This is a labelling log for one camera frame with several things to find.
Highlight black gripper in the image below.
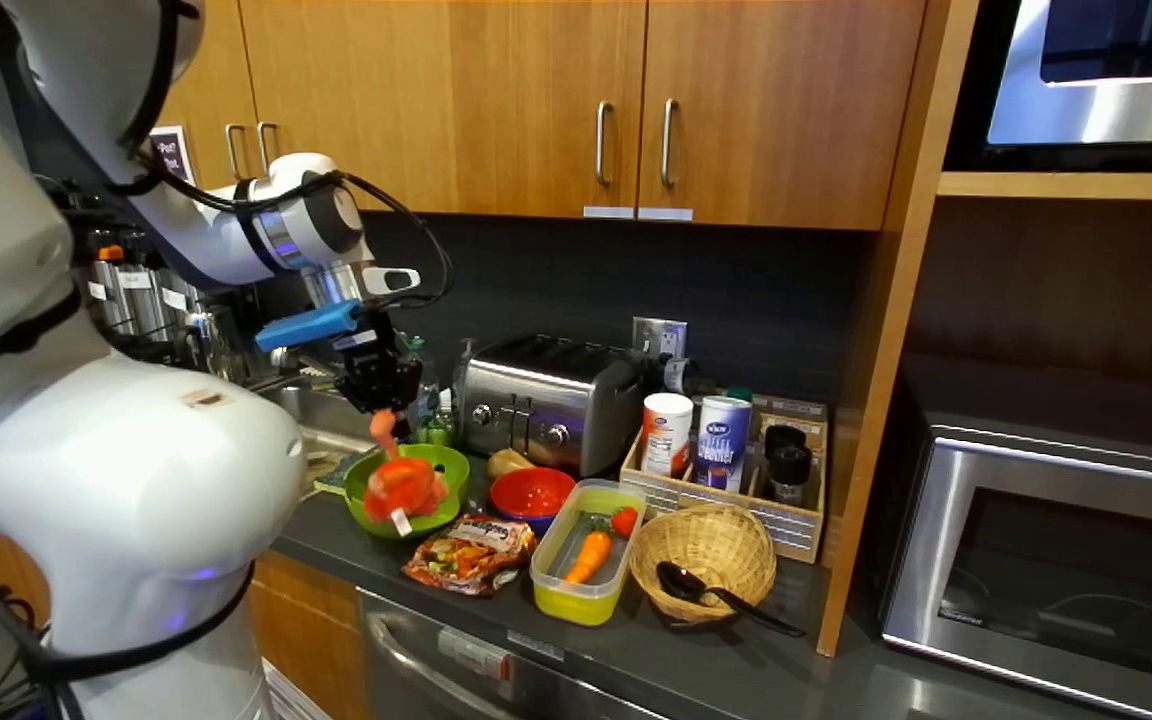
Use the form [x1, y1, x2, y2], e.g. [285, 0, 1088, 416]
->
[326, 310, 429, 418]

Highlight light green bowl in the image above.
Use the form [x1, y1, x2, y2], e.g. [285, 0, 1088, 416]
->
[312, 440, 477, 545]

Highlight tan toy potato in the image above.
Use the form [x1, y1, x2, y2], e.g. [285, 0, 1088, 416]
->
[485, 445, 541, 484]

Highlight red bowl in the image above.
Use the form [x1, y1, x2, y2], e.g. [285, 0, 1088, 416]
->
[485, 465, 583, 538]

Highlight orange toy carrot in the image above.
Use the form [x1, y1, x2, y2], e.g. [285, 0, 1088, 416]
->
[559, 513, 622, 592]

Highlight stainless steel sink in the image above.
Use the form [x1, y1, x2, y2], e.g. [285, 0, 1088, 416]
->
[290, 388, 383, 493]

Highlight silver toaster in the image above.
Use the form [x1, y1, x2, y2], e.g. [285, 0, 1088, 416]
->
[450, 328, 656, 484]

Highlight colourful snack packet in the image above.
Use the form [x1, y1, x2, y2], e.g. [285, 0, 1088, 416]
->
[398, 509, 541, 600]

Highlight wooden base cabinet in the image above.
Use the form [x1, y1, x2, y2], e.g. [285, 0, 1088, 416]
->
[243, 548, 374, 720]

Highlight black silver coffee machine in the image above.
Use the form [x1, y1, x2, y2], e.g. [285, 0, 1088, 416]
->
[77, 231, 269, 391]

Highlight clear container yellow rim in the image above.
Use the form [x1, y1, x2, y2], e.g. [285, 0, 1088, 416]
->
[523, 477, 651, 633]

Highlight white cup with red lid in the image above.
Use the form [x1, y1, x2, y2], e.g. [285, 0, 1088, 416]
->
[636, 388, 698, 484]

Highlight white power plug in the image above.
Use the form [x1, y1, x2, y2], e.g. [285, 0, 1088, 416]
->
[656, 350, 702, 399]

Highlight wooden cabinet door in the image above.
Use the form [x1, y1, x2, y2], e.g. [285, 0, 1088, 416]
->
[153, 20, 258, 191]
[445, 0, 651, 222]
[230, 0, 459, 219]
[636, 0, 937, 234]

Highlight purple white sign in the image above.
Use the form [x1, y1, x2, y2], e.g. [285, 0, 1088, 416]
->
[143, 122, 200, 188]

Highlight white blue canister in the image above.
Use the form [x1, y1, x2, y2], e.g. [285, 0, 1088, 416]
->
[692, 388, 754, 497]

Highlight black spoon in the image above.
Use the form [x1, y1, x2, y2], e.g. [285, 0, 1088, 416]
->
[651, 557, 816, 642]

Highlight wicker basket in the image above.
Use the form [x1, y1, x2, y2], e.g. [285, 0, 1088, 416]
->
[629, 499, 784, 633]

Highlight wooden crate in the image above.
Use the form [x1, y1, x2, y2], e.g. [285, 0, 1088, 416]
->
[616, 394, 836, 566]

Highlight black cups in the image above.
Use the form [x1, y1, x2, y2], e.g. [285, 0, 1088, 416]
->
[761, 418, 821, 509]

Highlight tall wooden shelf unit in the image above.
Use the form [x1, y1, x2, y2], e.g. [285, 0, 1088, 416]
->
[813, 0, 1152, 659]

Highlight steel microwave oven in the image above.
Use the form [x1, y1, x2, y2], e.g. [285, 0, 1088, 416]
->
[873, 346, 1152, 720]

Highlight built-in steel oven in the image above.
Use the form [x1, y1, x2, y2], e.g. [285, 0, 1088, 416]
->
[938, 0, 1152, 176]

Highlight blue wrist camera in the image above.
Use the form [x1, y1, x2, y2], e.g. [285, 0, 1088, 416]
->
[249, 296, 369, 359]

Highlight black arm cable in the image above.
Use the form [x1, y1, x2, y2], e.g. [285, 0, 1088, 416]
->
[133, 137, 455, 310]

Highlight wall power outlet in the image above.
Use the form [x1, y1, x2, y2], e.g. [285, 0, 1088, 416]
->
[629, 310, 692, 365]

